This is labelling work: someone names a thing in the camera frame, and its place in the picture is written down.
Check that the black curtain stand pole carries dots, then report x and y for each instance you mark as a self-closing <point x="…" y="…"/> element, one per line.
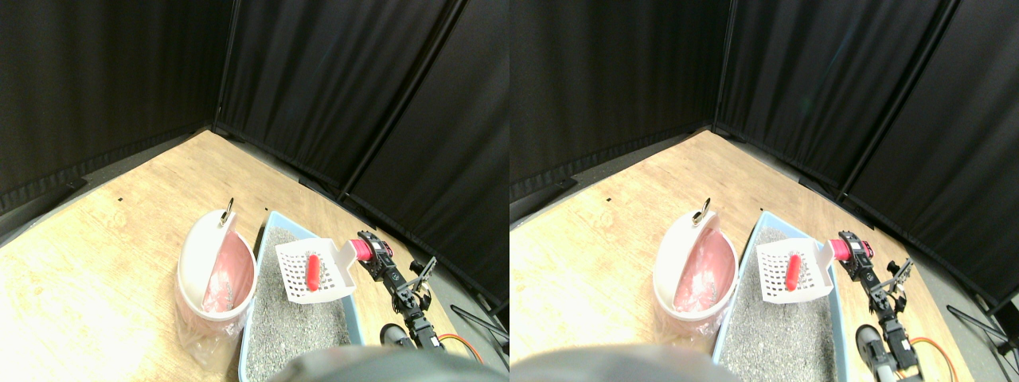
<point x="402" y="95"/>
<point x="898" y="95"/>
<point x="225" y="64"/>
<point x="723" y="64"/>

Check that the red lump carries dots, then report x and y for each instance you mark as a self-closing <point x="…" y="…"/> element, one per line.
<point x="793" y="272"/>
<point x="313" y="273"/>

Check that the white bin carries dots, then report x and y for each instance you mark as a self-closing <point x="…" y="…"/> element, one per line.
<point x="677" y="255"/>
<point x="199" y="255"/>

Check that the blue litter tray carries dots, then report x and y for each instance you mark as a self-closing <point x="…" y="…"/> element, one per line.
<point x="294" y="334"/>
<point x="772" y="342"/>

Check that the black curtain stand foot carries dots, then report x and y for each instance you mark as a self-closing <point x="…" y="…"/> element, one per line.
<point x="478" y="322"/>
<point x="983" y="322"/>

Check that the black bracket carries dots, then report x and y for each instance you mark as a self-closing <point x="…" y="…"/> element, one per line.
<point x="898" y="277"/>
<point x="418" y="277"/>

